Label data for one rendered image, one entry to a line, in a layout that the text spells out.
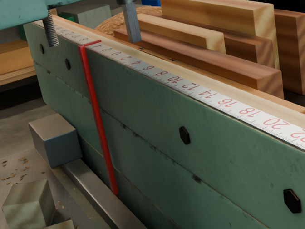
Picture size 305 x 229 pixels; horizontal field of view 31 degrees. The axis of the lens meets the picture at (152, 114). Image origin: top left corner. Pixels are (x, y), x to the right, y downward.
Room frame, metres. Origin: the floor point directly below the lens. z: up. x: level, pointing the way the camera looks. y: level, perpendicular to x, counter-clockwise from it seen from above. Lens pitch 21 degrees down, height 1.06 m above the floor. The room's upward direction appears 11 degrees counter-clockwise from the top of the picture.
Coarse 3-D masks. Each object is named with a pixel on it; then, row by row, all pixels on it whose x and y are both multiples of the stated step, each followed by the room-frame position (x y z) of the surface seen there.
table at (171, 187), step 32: (64, 96) 0.57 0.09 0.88; (288, 96) 0.40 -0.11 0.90; (96, 128) 0.48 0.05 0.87; (128, 128) 0.40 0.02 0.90; (128, 160) 0.41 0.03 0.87; (160, 160) 0.35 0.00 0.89; (160, 192) 0.36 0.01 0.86; (192, 192) 0.31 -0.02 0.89; (192, 224) 0.31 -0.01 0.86; (224, 224) 0.27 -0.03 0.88; (256, 224) 0.24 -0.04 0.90
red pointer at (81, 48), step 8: (96, 40) 0.46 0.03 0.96; (80, 48) 0.45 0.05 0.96; (80, 56) 0.45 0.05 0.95; (88, 64) 0.45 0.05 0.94; (88, 72) 0.45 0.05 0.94; (88, 80) 0.45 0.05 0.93; (88, 88) 0.45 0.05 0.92; (96, 104) 0.45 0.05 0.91; (96, 112) 0.45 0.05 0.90; (96, 120) 0.45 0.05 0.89; (104, 136) 0.45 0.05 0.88; (104, 144) 0.45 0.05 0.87; (104, 152) 0.45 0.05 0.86; (104, 160) 0.45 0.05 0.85; (112, 168) 0.45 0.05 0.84; (112, 176) 0.45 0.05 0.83; (112, 184) 0.45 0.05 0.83; (112, 192) 0.45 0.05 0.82
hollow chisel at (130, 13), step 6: (126, 6) 0.47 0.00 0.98; (132, 6) 0.47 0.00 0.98; (126, 12) 0.47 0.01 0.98; (132, 12) 0.47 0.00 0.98; (126, 18) 0.47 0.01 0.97; (132, 18) 0.47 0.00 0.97; (126, 24) 0.47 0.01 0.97; (132, 24) 0.47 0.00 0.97; (138, 24) 0.47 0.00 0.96; (132, 30) 0.47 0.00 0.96; (138, 30) 0.47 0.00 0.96; (132, 36) 0.47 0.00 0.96; (138, 36) 0.47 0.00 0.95; (132, 42) 0.47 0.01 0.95
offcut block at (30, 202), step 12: (12, 192) 0.46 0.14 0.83; (24, 192) 0.45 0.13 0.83; (36, 192) 0.45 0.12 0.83; (48, 192) 0.46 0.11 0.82; (12, 204) 0.43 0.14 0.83; (24, 204) 0.43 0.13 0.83; (36, 204) 0.43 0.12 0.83; (48, 204) 0.45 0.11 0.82; (12, 216) 0.43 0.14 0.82; (24, 216) 0.43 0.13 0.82; (36, 216) 0.43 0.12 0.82; (48, 216) 0.44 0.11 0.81; (12, 228) 0.43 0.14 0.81; (24, 228) 0.43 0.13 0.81; (36, 228) 0.43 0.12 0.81
